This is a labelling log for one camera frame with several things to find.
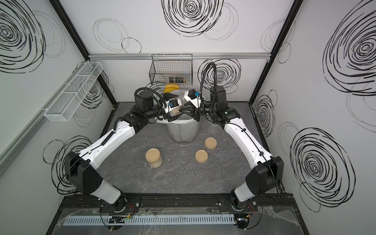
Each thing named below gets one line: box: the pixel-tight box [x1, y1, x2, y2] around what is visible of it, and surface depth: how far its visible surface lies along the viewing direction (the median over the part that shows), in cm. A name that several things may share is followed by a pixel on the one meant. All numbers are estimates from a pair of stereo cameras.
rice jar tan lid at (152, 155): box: [145, 147, 162, 164], surface depth 82 cm
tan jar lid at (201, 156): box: [194, 149, 209, 164], surface depth 91 cm
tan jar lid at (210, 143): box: [204, 137, 217, 150], surface depth 97 cm
